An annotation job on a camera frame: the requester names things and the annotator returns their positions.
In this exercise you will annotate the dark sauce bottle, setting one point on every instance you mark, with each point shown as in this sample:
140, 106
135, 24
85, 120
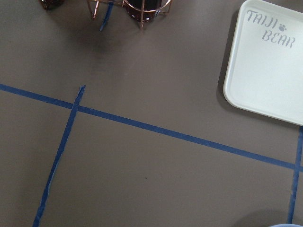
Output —
51, 4
149, 9

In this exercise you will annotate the white bear tray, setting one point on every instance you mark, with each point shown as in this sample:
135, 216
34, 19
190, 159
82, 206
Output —
265, 68

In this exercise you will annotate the copper wire bottle rack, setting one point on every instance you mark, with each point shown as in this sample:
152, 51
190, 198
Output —
142, 11

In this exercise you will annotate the blue plate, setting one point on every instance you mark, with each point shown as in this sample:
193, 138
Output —
286, 225

